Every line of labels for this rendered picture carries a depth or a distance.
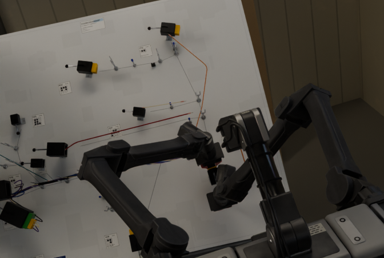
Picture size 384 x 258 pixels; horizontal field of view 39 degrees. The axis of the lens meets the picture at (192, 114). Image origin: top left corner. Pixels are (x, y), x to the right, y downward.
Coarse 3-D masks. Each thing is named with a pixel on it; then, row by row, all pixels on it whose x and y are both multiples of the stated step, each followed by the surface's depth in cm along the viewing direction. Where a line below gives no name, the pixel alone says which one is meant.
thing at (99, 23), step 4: (92, 20) 224; (96, 20) 224; (100, 20) 224; (80, 24) 224; (84, 24) 224; (88, 24) 224; (92, 24) 223; (96, 24) 223; (100, 24) 223; (104, 24) 223; (84, 28) 223; (88, 28) 223; (92, 28) 223; (96, 28) 223; (100, 28) 223; (104, 28) 223; (84, 32) 223
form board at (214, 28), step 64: (192, 0) 224; (0, 64) 221; (64, 64) 220; (128, 64) 220; (192, 64) 219; (256, 64) 218; (0, 128) 216; (64, 128) 215; (64, 192) 210; (192, 192) 209; (256, 192) 208; (0, 256) 206; (128, 256) 205
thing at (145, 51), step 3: (147, 45) 221; (150, 45) 221; (141, 48) 221; (144, 48) 221; (147, 48) 221; (150, 48) 221; (141, 51) 220; (144, 51) 220; (147, 51) 220; (150, 51) 220; (141, 54) 220; (144, 54) 220; (147, 54) 220; (150, 54) 220; (141, 57) 220; (144, 57) 220
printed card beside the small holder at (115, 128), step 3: (111, 126) 215; (114, 126) 215; (117, 126) 215; (120, 126) 215; (108, 129) 215; (111, 129) 214; (114, 129) 214; (117, 129) 214; (120, 129) 214; (117, 132) 214; (120, 132) 214; (111, 135) 214; (114, 135) 214; (117, 135) 214; (120, 135) 214; (111, 138) 214
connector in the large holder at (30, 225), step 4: (28, 216) 196; (32, 216) 196; (28, 220) 195; (32, 220) 196; (36, 220) 198; (24, 224) 195; (28, 224) 196; (32, 224) 196; (28, 228) 197; (32, 228) 198
